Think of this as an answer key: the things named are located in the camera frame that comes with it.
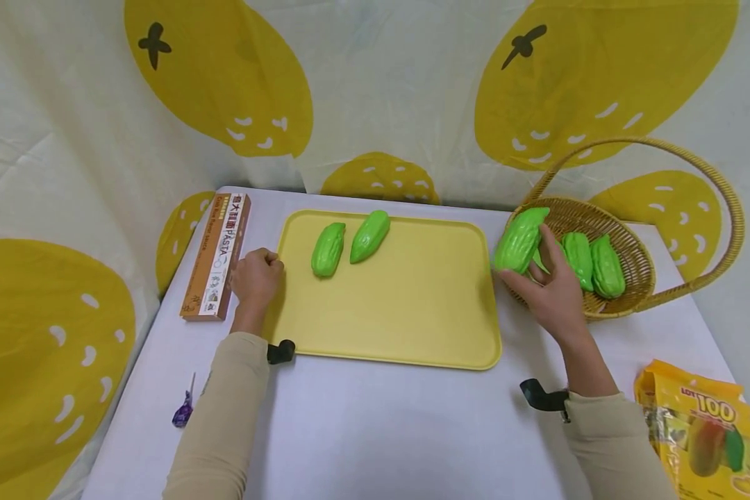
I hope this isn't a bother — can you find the person's right forearm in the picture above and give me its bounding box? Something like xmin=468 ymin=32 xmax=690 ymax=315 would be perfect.
xmin=558 ymin=329 xmax=680 ymax=500

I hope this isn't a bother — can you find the yellow rectangular tray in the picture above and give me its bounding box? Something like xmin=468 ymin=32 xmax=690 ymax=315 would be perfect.
xmin=264 ymin=210 xmax=503 ymax=371

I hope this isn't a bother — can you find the green bitter melon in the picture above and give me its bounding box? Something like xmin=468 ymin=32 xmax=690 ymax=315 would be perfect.
xmin=494 ymin=207 xmax=551 ymax=276
xmin=590 ymin=234 xmax=626 ymax=300
xmin=311 ymin=222 xmax=347 ymax=278
xmin=530 ymin=240 xmax=566 ymax=275
xmin=561 ymin=232 xmax=594 ymax=292
xmin=350 ymin=210 xmax=391 ymax=265

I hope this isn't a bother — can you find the yellow mango candy bag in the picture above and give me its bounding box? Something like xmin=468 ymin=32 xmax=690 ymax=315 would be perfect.
xmin=633 ymin=359 xmax=750 ymax=500

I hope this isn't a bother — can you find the person's right hand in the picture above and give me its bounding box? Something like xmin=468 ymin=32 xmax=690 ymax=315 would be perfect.
xmin=499 ymin=223 xmax=585 ymax=346

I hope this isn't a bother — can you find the person's left hand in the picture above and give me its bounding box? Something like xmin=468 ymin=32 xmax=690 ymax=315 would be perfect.
xmin=230 ymin=248 xmax=285 ymax=310

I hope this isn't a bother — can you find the woven wicker basket with handle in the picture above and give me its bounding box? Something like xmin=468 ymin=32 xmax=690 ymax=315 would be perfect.
xmin=503 ymin=136 xmax=746 ymax=322

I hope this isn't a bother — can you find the brown and white pasta box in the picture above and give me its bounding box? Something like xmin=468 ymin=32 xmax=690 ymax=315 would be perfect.
xmin=180 ymin=192 xmax=251 ymax=322

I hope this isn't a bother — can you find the person's left forearm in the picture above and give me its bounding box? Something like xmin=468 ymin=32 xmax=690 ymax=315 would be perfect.
xmin=162 ymin=301 xmax=269 ymax=500

